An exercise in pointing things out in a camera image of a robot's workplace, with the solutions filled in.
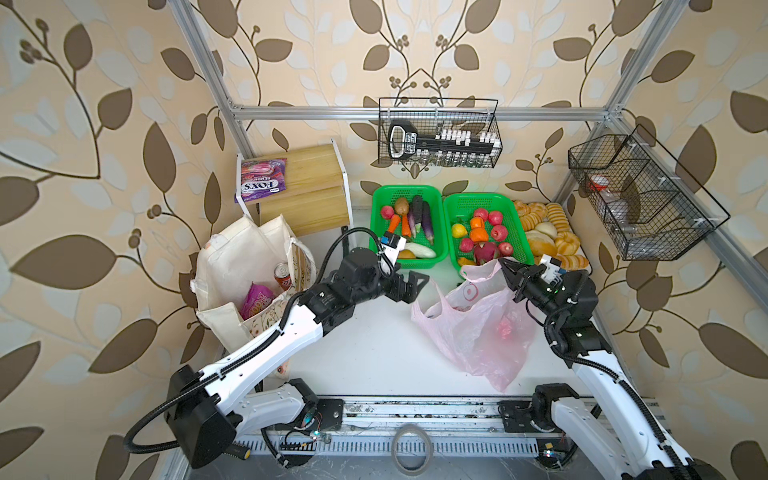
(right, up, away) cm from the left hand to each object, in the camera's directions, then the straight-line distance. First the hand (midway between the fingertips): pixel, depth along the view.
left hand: (417, 270), depth 70 cm
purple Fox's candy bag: (-42, +24, +10) cm, 49 cm away
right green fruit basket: (+20, +19, +44) cm, 52 cm away
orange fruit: (+24, +9, +35) cm, 44 cm away
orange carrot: (-5, +15, +44) cm, 46 cm away
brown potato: (-3, +20, +42) cm, 47 cm away
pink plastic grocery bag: (+16, -14, +4) cm, 22 cm away
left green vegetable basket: (-8, +25, +45) cm, 52 cm away
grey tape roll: (-1, -41, +5) cm, 41 cm away
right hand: (+20, +2, +2) cm, 21 cm away
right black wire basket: (+58, +16, +3) cm, 60 cm away
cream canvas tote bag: (-49, -4, +17) cm, 52 cm away
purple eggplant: (+7, +14, +41) cm, 44 cm away
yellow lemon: (+18, +10, +38) cm, 43 cm away
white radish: (+3, +3, +32) cm, 32 cm away
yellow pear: (+17, 0, +26) cm, 31 cm away
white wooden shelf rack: (-33, +22, +34) cm, 52 cm away
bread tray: (+50, +9, +35) cm, 62 cm away
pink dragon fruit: (+24, +3, +26) cm, 35 cm away
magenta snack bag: (-43, -8, +10) cm, 45 cm away
